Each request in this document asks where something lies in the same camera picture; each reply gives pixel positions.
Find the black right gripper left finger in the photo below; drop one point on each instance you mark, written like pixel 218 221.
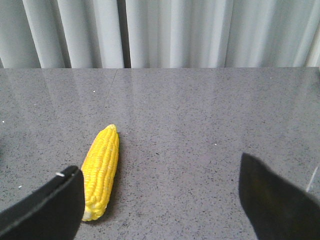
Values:
pixel 53 212

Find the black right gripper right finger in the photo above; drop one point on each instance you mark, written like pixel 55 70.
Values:
pixel 276 208

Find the yellow plastic corn cob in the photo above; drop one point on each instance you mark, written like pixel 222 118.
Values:
pixel 99 170

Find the white pleated curtain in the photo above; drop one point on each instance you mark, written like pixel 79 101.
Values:
pixel 159 33

